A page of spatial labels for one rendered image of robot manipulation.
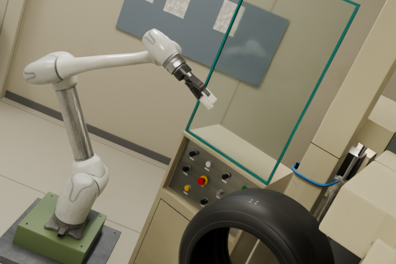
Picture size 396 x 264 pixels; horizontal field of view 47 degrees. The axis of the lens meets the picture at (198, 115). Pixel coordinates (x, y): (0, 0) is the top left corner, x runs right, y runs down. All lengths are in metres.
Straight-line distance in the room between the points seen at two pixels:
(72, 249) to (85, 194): 0.26
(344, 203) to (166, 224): 1.57
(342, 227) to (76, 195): 1.31
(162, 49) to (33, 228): 1.03
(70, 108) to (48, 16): 2.67
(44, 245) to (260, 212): 1.10
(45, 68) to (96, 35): 2.65
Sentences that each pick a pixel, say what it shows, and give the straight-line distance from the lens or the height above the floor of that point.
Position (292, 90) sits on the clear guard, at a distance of 2.18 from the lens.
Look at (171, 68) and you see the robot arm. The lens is 1.90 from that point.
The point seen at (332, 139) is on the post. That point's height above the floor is 1.71.
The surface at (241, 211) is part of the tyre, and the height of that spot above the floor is 1.42.
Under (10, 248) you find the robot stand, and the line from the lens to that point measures 2.33.
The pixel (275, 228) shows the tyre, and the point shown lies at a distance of 1.61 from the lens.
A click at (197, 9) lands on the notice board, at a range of 4.44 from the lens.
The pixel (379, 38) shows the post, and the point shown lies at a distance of 1.82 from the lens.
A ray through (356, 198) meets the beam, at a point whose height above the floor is 1.77.
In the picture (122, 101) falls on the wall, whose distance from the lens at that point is 4.79.
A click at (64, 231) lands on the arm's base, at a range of 2.27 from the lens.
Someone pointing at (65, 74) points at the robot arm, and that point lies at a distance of 2.08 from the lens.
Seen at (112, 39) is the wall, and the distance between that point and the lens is 4.68.
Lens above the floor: 2.18
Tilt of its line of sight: 19 degrees down
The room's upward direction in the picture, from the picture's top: 23 degrees clockwise
